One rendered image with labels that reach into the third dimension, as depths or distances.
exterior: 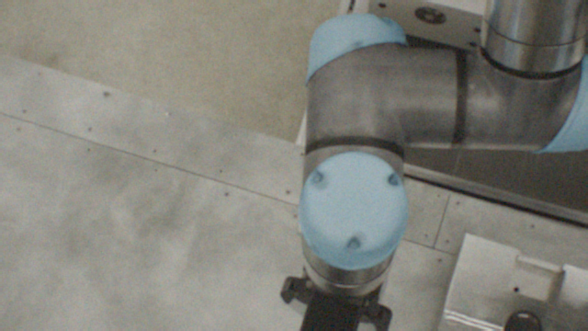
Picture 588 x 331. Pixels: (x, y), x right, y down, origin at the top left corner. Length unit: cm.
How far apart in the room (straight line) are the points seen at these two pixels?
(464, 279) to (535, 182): 79
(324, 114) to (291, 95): 138
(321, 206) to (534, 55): 18
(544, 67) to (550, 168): 117
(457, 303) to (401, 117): 40
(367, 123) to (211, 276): 51
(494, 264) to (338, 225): 46
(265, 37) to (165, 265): 104
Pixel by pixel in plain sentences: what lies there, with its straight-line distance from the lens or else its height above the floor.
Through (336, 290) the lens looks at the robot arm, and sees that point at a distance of 91.
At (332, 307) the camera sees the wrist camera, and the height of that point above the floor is 111.
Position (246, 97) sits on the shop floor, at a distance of 223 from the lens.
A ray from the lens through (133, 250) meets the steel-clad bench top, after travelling 132.
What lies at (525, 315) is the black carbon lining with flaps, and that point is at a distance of 122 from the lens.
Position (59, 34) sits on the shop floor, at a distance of 233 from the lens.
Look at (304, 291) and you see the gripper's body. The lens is 101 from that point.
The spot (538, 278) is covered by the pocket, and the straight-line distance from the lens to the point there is 126.
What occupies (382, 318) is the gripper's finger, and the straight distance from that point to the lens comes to 102.
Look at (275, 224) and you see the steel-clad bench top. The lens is 131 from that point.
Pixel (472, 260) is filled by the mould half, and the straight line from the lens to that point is 122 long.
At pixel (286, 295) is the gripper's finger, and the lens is 106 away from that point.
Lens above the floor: 206
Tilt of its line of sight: 72 degrees down
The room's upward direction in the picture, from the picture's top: 2 degrees counter-clockwise
